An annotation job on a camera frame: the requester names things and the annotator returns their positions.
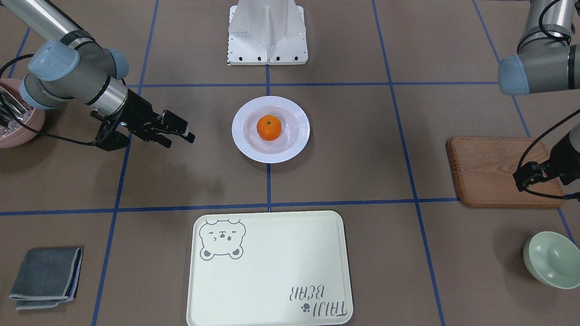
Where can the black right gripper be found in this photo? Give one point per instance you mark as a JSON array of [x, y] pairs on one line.
[[137, 109]]

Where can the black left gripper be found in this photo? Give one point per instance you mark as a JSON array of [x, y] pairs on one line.
[[567, 156]]

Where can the orange fruit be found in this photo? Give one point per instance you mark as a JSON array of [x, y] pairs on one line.
[[269, 127]]

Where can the white round plate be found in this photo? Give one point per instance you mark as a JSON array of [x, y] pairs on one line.
[[295, 129]]

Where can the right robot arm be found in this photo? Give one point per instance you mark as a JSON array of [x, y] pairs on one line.
[[71, 65]]

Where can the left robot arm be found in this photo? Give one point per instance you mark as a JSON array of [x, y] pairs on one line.
[[546, 60]]

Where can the cream bear print tray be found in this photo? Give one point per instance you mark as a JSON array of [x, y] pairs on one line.
[[269, 269]]

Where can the wooden cutting board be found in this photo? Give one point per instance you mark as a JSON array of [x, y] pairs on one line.
[[482, 172]]

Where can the green ceramic bowl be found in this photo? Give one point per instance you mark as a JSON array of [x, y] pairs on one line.
[[552, 259]]

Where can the folded grey cloth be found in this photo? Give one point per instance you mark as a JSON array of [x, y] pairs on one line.
[[47, 277]]

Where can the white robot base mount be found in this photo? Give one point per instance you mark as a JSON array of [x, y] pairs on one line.
[[267, 32]]

